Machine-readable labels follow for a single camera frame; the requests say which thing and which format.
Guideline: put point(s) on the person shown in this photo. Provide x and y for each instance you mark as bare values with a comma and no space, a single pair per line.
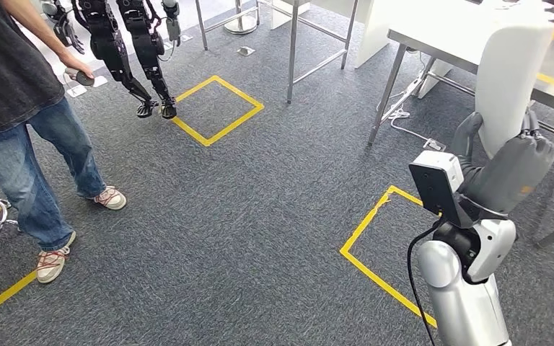
9,71

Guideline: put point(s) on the black humanoid robot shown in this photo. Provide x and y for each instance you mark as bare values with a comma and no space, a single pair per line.
110,48

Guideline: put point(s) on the yellow floor tape square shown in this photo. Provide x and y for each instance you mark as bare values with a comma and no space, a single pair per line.
190,132
387,288

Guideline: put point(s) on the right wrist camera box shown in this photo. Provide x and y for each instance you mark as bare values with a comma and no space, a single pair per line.
432,186

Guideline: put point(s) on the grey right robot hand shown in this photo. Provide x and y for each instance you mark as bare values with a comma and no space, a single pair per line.
511,176

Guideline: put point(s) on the white curved plastic part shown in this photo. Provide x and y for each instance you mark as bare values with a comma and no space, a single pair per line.
511,71

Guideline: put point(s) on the steel legged table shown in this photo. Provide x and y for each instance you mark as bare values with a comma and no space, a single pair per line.
293,48

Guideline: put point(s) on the steel floor socket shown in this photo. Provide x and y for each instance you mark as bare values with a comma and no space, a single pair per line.
246,51
434,145

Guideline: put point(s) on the steel round pedestal base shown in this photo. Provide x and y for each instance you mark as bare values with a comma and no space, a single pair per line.
241,26

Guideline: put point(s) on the white cabinet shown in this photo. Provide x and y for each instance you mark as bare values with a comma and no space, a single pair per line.
372,28

